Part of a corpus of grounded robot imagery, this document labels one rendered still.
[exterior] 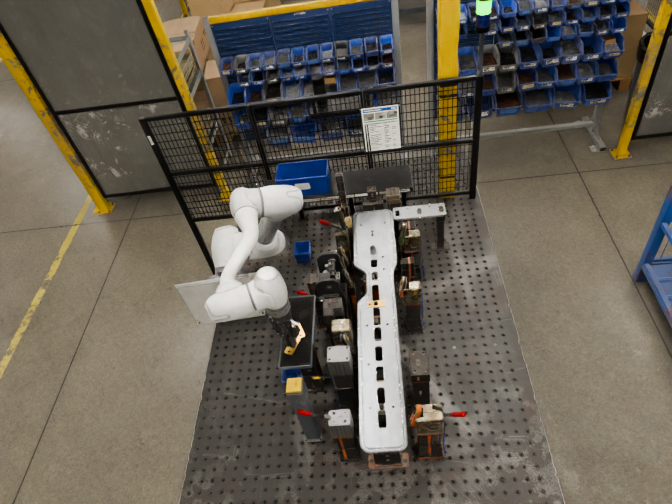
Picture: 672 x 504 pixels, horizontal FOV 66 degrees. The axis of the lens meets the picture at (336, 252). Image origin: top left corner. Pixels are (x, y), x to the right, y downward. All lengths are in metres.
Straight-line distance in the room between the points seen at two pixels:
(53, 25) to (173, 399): 2.76
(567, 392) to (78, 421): 3.11
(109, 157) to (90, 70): 0.82
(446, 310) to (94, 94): 3.22
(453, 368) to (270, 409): 0.91
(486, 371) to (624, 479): 1.03
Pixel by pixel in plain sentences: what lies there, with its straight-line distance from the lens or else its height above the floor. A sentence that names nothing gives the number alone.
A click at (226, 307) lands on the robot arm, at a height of 1.61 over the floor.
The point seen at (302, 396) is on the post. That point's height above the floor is 1.12.
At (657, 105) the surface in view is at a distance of 4.96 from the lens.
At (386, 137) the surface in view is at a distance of 3.06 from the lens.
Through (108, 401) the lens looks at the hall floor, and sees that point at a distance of 3.94.
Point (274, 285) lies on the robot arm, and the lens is 1.80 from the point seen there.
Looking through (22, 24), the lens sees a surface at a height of 1.75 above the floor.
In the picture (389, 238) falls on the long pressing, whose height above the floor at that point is 1.00.
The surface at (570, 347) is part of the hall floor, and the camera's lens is 3.63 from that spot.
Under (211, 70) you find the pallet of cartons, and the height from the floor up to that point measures 0.74.
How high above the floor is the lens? 2.97
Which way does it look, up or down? 46 degrees down
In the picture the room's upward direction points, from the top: 12 degrees counter-clockwise
